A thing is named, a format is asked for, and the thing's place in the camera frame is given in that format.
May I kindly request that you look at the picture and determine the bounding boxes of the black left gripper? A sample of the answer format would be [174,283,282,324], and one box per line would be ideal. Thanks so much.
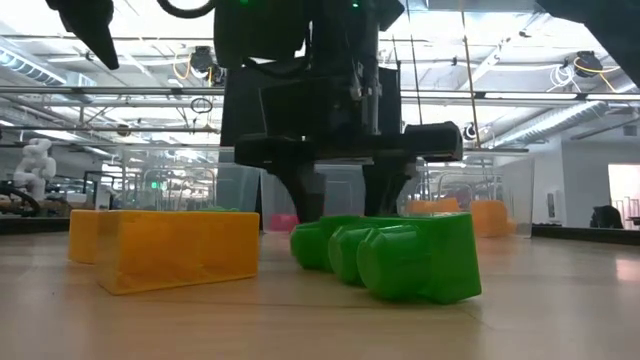
[44,0,121,71]

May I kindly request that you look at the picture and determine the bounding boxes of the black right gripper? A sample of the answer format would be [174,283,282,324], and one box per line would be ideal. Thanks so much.
[234,64,464,224]

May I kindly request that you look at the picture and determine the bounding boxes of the long green building block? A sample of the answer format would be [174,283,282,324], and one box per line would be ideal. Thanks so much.
[289,213,361,274]

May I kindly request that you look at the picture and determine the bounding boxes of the red toy building block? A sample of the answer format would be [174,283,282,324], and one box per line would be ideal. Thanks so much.
[269,213,301,232]

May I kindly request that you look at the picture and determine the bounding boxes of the yellow toy building block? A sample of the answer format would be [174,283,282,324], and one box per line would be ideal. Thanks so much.
[67,209,101,265]
[407,198,461,216]

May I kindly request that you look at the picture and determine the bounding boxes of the small yellow one-stud block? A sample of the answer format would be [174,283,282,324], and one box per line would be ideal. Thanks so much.
[469,199,516,237]

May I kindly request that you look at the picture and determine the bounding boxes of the large yellow building block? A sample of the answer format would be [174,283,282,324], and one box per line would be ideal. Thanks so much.
[94,209,261,296]

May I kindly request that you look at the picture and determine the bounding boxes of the clear plastic bin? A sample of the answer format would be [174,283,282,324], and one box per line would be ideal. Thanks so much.
[397,149,535,237]
[253,147,401,234]
[117,145,262,214]

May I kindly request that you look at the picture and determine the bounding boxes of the black office chair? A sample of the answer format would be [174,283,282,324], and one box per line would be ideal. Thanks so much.
[589,204,625,230]

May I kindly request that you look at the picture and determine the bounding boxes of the silver ventilation duct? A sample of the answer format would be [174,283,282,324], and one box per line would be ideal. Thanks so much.
[492,74,640,149]
[0,47,69,87]

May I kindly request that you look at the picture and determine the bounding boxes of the black hanging cable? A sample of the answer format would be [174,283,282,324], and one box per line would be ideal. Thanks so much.
[407,0,424,125]

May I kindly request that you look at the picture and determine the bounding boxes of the black curved cable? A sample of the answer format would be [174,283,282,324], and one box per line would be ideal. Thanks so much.
[0,179,44,217]

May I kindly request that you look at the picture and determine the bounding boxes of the white wall box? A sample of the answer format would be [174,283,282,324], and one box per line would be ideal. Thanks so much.
[544,188,558,222]

